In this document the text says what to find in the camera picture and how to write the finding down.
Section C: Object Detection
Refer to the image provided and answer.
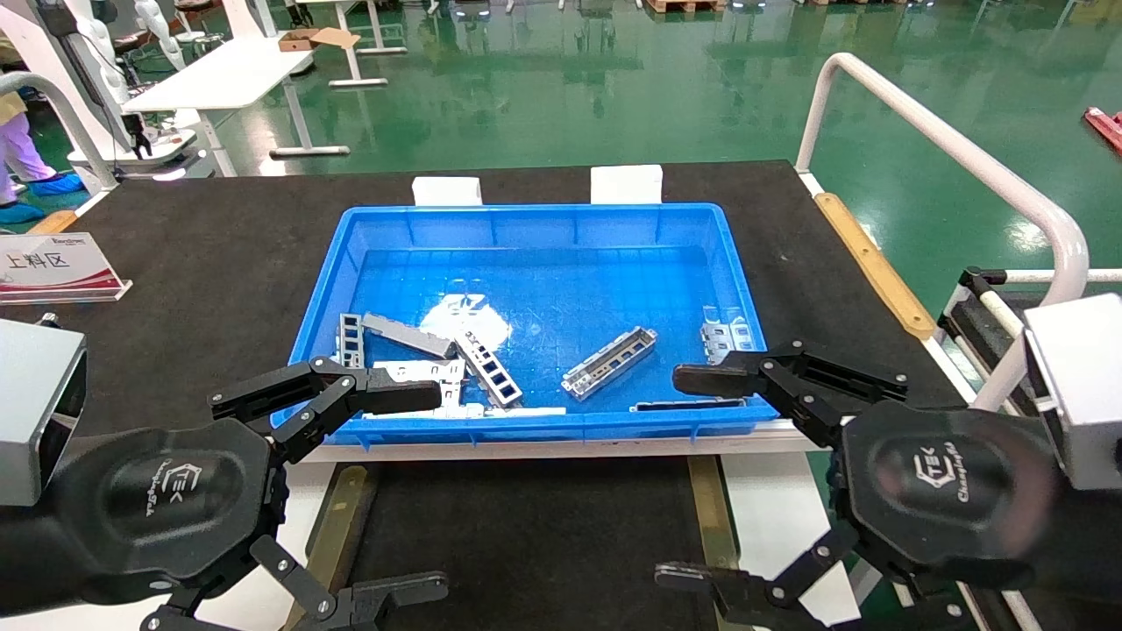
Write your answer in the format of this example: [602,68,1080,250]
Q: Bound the slotted grey metal channel part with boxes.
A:
[561,327,658,401]

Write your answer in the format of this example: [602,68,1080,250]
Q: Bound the red floor object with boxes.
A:
[1084,107,1122,157]

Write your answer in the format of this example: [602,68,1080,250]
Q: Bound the white foam block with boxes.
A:
[590,165,664,205]
[412,176,484,208]

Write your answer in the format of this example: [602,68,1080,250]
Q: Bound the white background desk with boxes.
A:
[123,35,352,176]

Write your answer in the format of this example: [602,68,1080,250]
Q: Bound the black conveyor belt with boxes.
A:
[0,160,969,443]

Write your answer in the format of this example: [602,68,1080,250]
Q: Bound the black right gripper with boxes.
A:
[655,340,1122,631]

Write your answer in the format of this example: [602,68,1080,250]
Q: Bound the white desk with T-legs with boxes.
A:
[298,0,408,89]

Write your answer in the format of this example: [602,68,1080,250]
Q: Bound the white tubular railing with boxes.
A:
[795,53,1090,413]

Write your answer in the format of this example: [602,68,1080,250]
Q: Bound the long white metal strip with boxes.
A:
[364,405,566,419]

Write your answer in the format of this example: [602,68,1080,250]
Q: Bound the thin dark metal strip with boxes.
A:
[631,397,746,413]

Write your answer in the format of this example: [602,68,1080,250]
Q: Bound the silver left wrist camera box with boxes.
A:
[0,317,89,507]

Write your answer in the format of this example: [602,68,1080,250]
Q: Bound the grey tubular railing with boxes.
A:
[0,72,119,192]

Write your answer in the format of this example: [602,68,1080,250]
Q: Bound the plain grey metal bar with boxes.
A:
[362,313,457,360]

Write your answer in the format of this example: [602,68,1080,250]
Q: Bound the person in yellow coat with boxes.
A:
[0,92,87,224]

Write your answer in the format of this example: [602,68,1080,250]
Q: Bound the slotted grey metal bracket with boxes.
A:
[337,313,365,369]
[453,331,524,408]

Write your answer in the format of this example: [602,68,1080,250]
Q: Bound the white red acrylic sign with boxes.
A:
[0,232,132,305]

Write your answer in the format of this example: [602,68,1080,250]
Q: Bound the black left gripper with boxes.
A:
[0,355,450,631]

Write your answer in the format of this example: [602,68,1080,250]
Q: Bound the black cart frame white tubes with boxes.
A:
[938,266,1122,413]

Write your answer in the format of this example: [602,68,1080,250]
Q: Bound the white flat metal bracket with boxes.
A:
[373,358,467,406]

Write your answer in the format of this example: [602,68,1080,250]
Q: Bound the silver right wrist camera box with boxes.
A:
[1023,294,1122,490]

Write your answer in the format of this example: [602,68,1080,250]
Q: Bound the small black container mat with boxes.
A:
[337,456,728,631]

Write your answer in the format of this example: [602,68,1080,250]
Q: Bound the blue plastic bin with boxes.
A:
[270,203,779,448]

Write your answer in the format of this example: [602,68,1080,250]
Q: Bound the small silver folded bracket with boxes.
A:
[699,307,755,365]

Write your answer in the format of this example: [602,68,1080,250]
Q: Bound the brass edge strip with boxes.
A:
[280,464,378,631]
[688,456,740,571]

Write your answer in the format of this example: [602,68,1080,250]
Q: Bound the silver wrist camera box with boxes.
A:
[1023,294,1122,490]
[0,317,89,507]

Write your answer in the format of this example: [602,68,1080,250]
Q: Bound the white humanoid robot on stand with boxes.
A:
[0,0,198,172]

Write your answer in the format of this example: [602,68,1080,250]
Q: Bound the open cardboard box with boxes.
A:
[279,26,362,52]

